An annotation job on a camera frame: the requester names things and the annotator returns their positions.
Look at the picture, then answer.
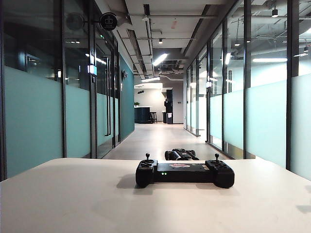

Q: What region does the black remote control with sticker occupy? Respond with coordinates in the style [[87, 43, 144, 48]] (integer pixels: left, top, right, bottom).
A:
[[135, 152, 236, 189]]

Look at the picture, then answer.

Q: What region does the long black door handle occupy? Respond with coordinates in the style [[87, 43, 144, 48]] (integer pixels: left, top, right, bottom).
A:
[[104, 56, 112, 136]]

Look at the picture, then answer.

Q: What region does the linear ceiling light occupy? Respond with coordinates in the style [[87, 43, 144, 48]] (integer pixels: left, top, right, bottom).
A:
[[152, 52, 169, 66]]

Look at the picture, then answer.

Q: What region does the black quadruped robot dog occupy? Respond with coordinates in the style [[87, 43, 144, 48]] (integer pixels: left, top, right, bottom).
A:
[[164, 148, 200, 162]]

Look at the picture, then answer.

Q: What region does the round black hanging sign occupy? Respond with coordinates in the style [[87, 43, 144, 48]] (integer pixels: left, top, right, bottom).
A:
[[100, 12, 118, 31]]

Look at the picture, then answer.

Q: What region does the dark green bar counter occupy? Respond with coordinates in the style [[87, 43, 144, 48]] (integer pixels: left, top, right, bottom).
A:
[[134, 106, 152, 124]]

